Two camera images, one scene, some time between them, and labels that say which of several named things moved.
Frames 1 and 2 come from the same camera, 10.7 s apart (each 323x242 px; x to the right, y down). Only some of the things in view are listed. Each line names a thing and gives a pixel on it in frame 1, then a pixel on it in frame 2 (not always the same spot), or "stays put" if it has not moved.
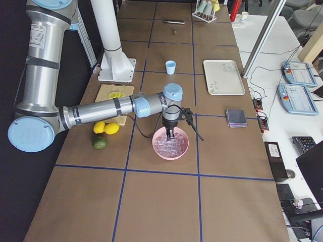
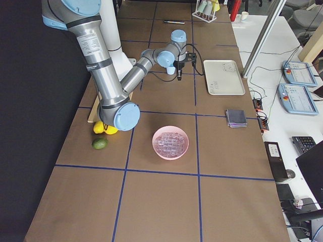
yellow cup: x=216 y=5 stays put
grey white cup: x=208 y=8 stays put
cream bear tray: x=223 y=77 stays put
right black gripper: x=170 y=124 to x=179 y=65
